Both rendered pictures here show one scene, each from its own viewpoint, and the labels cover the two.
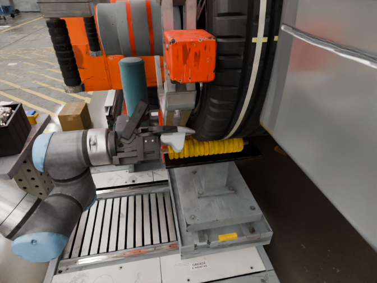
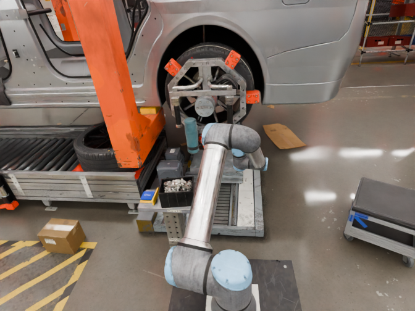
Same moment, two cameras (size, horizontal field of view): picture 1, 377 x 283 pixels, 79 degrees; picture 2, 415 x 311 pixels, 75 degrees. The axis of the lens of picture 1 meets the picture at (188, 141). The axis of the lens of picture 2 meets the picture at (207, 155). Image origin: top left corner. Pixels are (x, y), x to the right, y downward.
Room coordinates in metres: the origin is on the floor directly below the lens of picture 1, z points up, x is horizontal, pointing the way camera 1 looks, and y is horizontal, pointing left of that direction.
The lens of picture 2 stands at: (0.13, 1.80, 1.54)
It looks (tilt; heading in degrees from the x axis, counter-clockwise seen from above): 33 degrees down; 290
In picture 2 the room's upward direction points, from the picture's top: 5 degrees counter-clockwise
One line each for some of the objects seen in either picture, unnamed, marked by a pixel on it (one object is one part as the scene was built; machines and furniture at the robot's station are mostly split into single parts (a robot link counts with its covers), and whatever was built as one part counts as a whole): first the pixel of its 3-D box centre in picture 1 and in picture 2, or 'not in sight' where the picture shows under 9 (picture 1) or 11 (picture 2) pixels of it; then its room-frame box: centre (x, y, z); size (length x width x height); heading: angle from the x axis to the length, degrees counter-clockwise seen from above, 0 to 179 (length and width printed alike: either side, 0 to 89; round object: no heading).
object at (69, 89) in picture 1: (65, 55); (230, 115); (0.51, 0.26, 0.83); 0.04 x 0.04 x 0.16
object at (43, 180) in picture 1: (35, 179); (175, 226); (0.79, 0.71, 0.21); 0.10 x 0.10 x 0.42; 10
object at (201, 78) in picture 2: not in sight; (188, 78); (0.80, 0.20, 1.03); 0.19 x 0.18 x 0.11; 100
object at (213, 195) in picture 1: (212, 165); (214, 149); (0.75, -0.10, 0.32); 0.40 x 0.30 x 0.28; 10
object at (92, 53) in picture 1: (91, 31); (177, 115); (0.85, 0.33, 0.83); 0.04 x 0.04 x 0.16
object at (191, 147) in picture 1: (205, 146); not in sight; (0.62, -0.06, 0.51); 0.29 x 0.06 x 0.06; 100
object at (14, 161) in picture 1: (10, 142); (175, 200); (0.76, 0.70, 0.44); 0.43 x 0.17 x 0.03; 10
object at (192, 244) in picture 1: (210, 196); (215, 166); (0.75, -0.10, 0.13); 0.50 x 0.36 x 0.10; 10
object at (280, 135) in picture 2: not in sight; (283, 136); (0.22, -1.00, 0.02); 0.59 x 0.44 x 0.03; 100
